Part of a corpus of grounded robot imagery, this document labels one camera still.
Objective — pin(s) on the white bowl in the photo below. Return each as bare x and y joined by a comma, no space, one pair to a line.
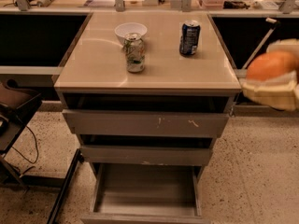
129,27

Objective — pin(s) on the grey drawer cabinet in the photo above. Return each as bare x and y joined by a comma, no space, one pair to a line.
95,76

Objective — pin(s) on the dark cart on left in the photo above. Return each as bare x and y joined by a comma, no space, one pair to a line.
17,107

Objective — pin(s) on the dark blue soda can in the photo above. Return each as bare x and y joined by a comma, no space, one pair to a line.
190,32

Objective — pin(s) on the bottom grey drawer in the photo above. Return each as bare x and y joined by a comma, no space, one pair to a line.
145,194

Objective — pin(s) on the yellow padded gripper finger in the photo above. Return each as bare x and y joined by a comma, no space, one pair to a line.
290,45
281,92

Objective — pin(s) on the black floor bar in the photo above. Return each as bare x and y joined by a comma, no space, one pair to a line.
64,187

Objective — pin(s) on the grey drawer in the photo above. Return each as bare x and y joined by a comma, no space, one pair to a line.
147,155
145,194
138,123

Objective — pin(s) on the orange fruit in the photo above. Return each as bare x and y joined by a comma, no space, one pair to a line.
272,64

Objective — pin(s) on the green white soda can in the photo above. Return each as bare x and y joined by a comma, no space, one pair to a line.
134,52

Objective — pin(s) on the middle grey drawer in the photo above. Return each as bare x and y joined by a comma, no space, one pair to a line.
147,155

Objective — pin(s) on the top grey drawer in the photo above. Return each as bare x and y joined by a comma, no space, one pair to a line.
138,123

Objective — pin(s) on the white stick with tip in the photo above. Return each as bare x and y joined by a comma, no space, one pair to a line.
275,24

